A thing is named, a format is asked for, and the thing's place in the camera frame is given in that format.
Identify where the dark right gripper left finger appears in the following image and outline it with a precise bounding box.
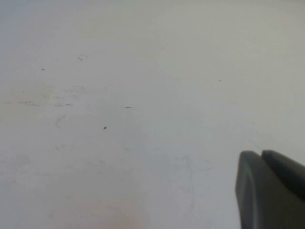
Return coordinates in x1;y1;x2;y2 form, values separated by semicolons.
235;150;305;229

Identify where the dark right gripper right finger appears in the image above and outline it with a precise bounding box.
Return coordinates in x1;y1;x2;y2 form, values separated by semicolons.
260;149;305;203

